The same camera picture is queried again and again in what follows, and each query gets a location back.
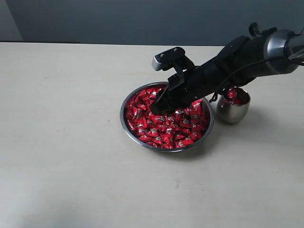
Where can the red wrapped candy pile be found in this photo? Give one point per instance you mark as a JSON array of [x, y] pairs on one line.
[[166, 128]]

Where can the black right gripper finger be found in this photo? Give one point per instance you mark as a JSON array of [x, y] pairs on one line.
[[161, 104]]

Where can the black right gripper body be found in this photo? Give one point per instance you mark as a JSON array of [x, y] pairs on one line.
[[237, 64]]

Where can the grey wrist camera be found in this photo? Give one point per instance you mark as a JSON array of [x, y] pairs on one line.
[[164, 60]]

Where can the steel bowl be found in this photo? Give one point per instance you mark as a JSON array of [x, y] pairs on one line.
[[140, 140]]

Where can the red candies in cup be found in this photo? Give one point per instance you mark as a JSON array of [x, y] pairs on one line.
[[237, 96]]

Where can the stainless steel cup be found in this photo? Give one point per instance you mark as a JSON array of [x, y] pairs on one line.
[[231, 113]]

